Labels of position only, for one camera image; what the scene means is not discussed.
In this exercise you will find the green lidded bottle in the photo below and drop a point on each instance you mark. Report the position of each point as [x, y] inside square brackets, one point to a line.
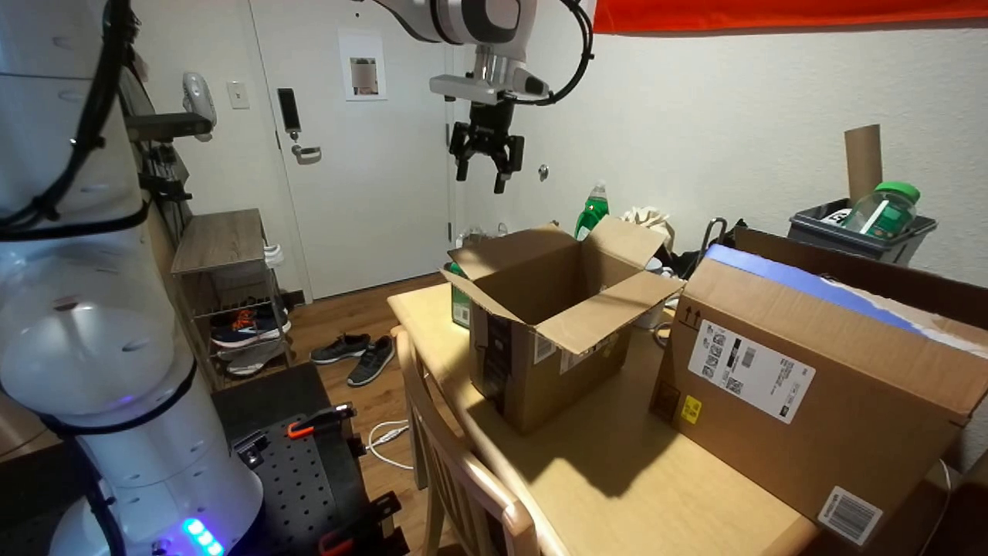
[461, 304]

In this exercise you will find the large cardboard box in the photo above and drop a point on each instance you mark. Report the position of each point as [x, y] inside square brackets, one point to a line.
[827, 379]

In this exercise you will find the camera on black stand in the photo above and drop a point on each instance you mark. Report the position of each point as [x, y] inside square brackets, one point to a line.
[192, 120]

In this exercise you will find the wall light switch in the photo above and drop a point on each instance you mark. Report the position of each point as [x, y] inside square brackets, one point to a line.
[238, 96]

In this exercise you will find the portrait photo on door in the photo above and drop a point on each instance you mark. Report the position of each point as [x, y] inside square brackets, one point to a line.
[363, 80]

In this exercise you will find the green spray bottle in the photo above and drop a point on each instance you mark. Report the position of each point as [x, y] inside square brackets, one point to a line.
[594, 210]

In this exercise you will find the dark plastic bin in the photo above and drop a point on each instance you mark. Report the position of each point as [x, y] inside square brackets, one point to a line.
[820, 228]

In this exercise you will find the orange handled clamp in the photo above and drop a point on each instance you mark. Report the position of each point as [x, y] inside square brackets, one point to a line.
[310, 426]

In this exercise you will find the dark sneaker left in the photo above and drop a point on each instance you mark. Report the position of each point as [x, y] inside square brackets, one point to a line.
[342, 348]

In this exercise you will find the wooden chair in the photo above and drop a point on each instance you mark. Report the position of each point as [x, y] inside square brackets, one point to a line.
[465, 496]

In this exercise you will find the black door lock handle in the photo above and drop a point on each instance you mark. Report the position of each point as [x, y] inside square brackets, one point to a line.
[296, 129]

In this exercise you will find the upright cardboard piece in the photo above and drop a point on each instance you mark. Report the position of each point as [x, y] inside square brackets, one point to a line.
[864, 158]

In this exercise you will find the small open cardboard box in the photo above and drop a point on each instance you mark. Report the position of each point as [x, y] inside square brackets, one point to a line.
[550, 316]

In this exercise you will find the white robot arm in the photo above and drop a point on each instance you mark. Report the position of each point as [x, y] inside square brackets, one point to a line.
[87, 333]

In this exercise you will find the red wall banner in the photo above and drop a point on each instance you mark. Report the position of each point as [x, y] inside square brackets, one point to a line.
[767, 18]

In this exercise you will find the white door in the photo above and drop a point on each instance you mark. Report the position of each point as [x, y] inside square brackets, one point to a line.
[376, 209]

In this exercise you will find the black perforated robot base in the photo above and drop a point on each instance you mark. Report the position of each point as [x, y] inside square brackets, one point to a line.
[313, 494]

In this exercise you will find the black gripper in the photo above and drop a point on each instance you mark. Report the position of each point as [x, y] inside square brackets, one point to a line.
[485, 135]

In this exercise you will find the dark sneaker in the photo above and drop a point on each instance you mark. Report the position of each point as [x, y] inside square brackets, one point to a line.
[373, 364]
[342, 348]

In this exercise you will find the green capped clear bottle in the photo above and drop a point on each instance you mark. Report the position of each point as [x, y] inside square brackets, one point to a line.
[885, 210]

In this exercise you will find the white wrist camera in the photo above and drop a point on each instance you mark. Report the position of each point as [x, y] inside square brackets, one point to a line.
[490, 91]

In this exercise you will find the dark sneaker right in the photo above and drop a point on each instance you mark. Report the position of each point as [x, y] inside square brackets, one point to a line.
[373, 364]

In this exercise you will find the wooden shoe shelf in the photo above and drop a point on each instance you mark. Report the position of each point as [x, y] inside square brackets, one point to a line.
[229, 299]

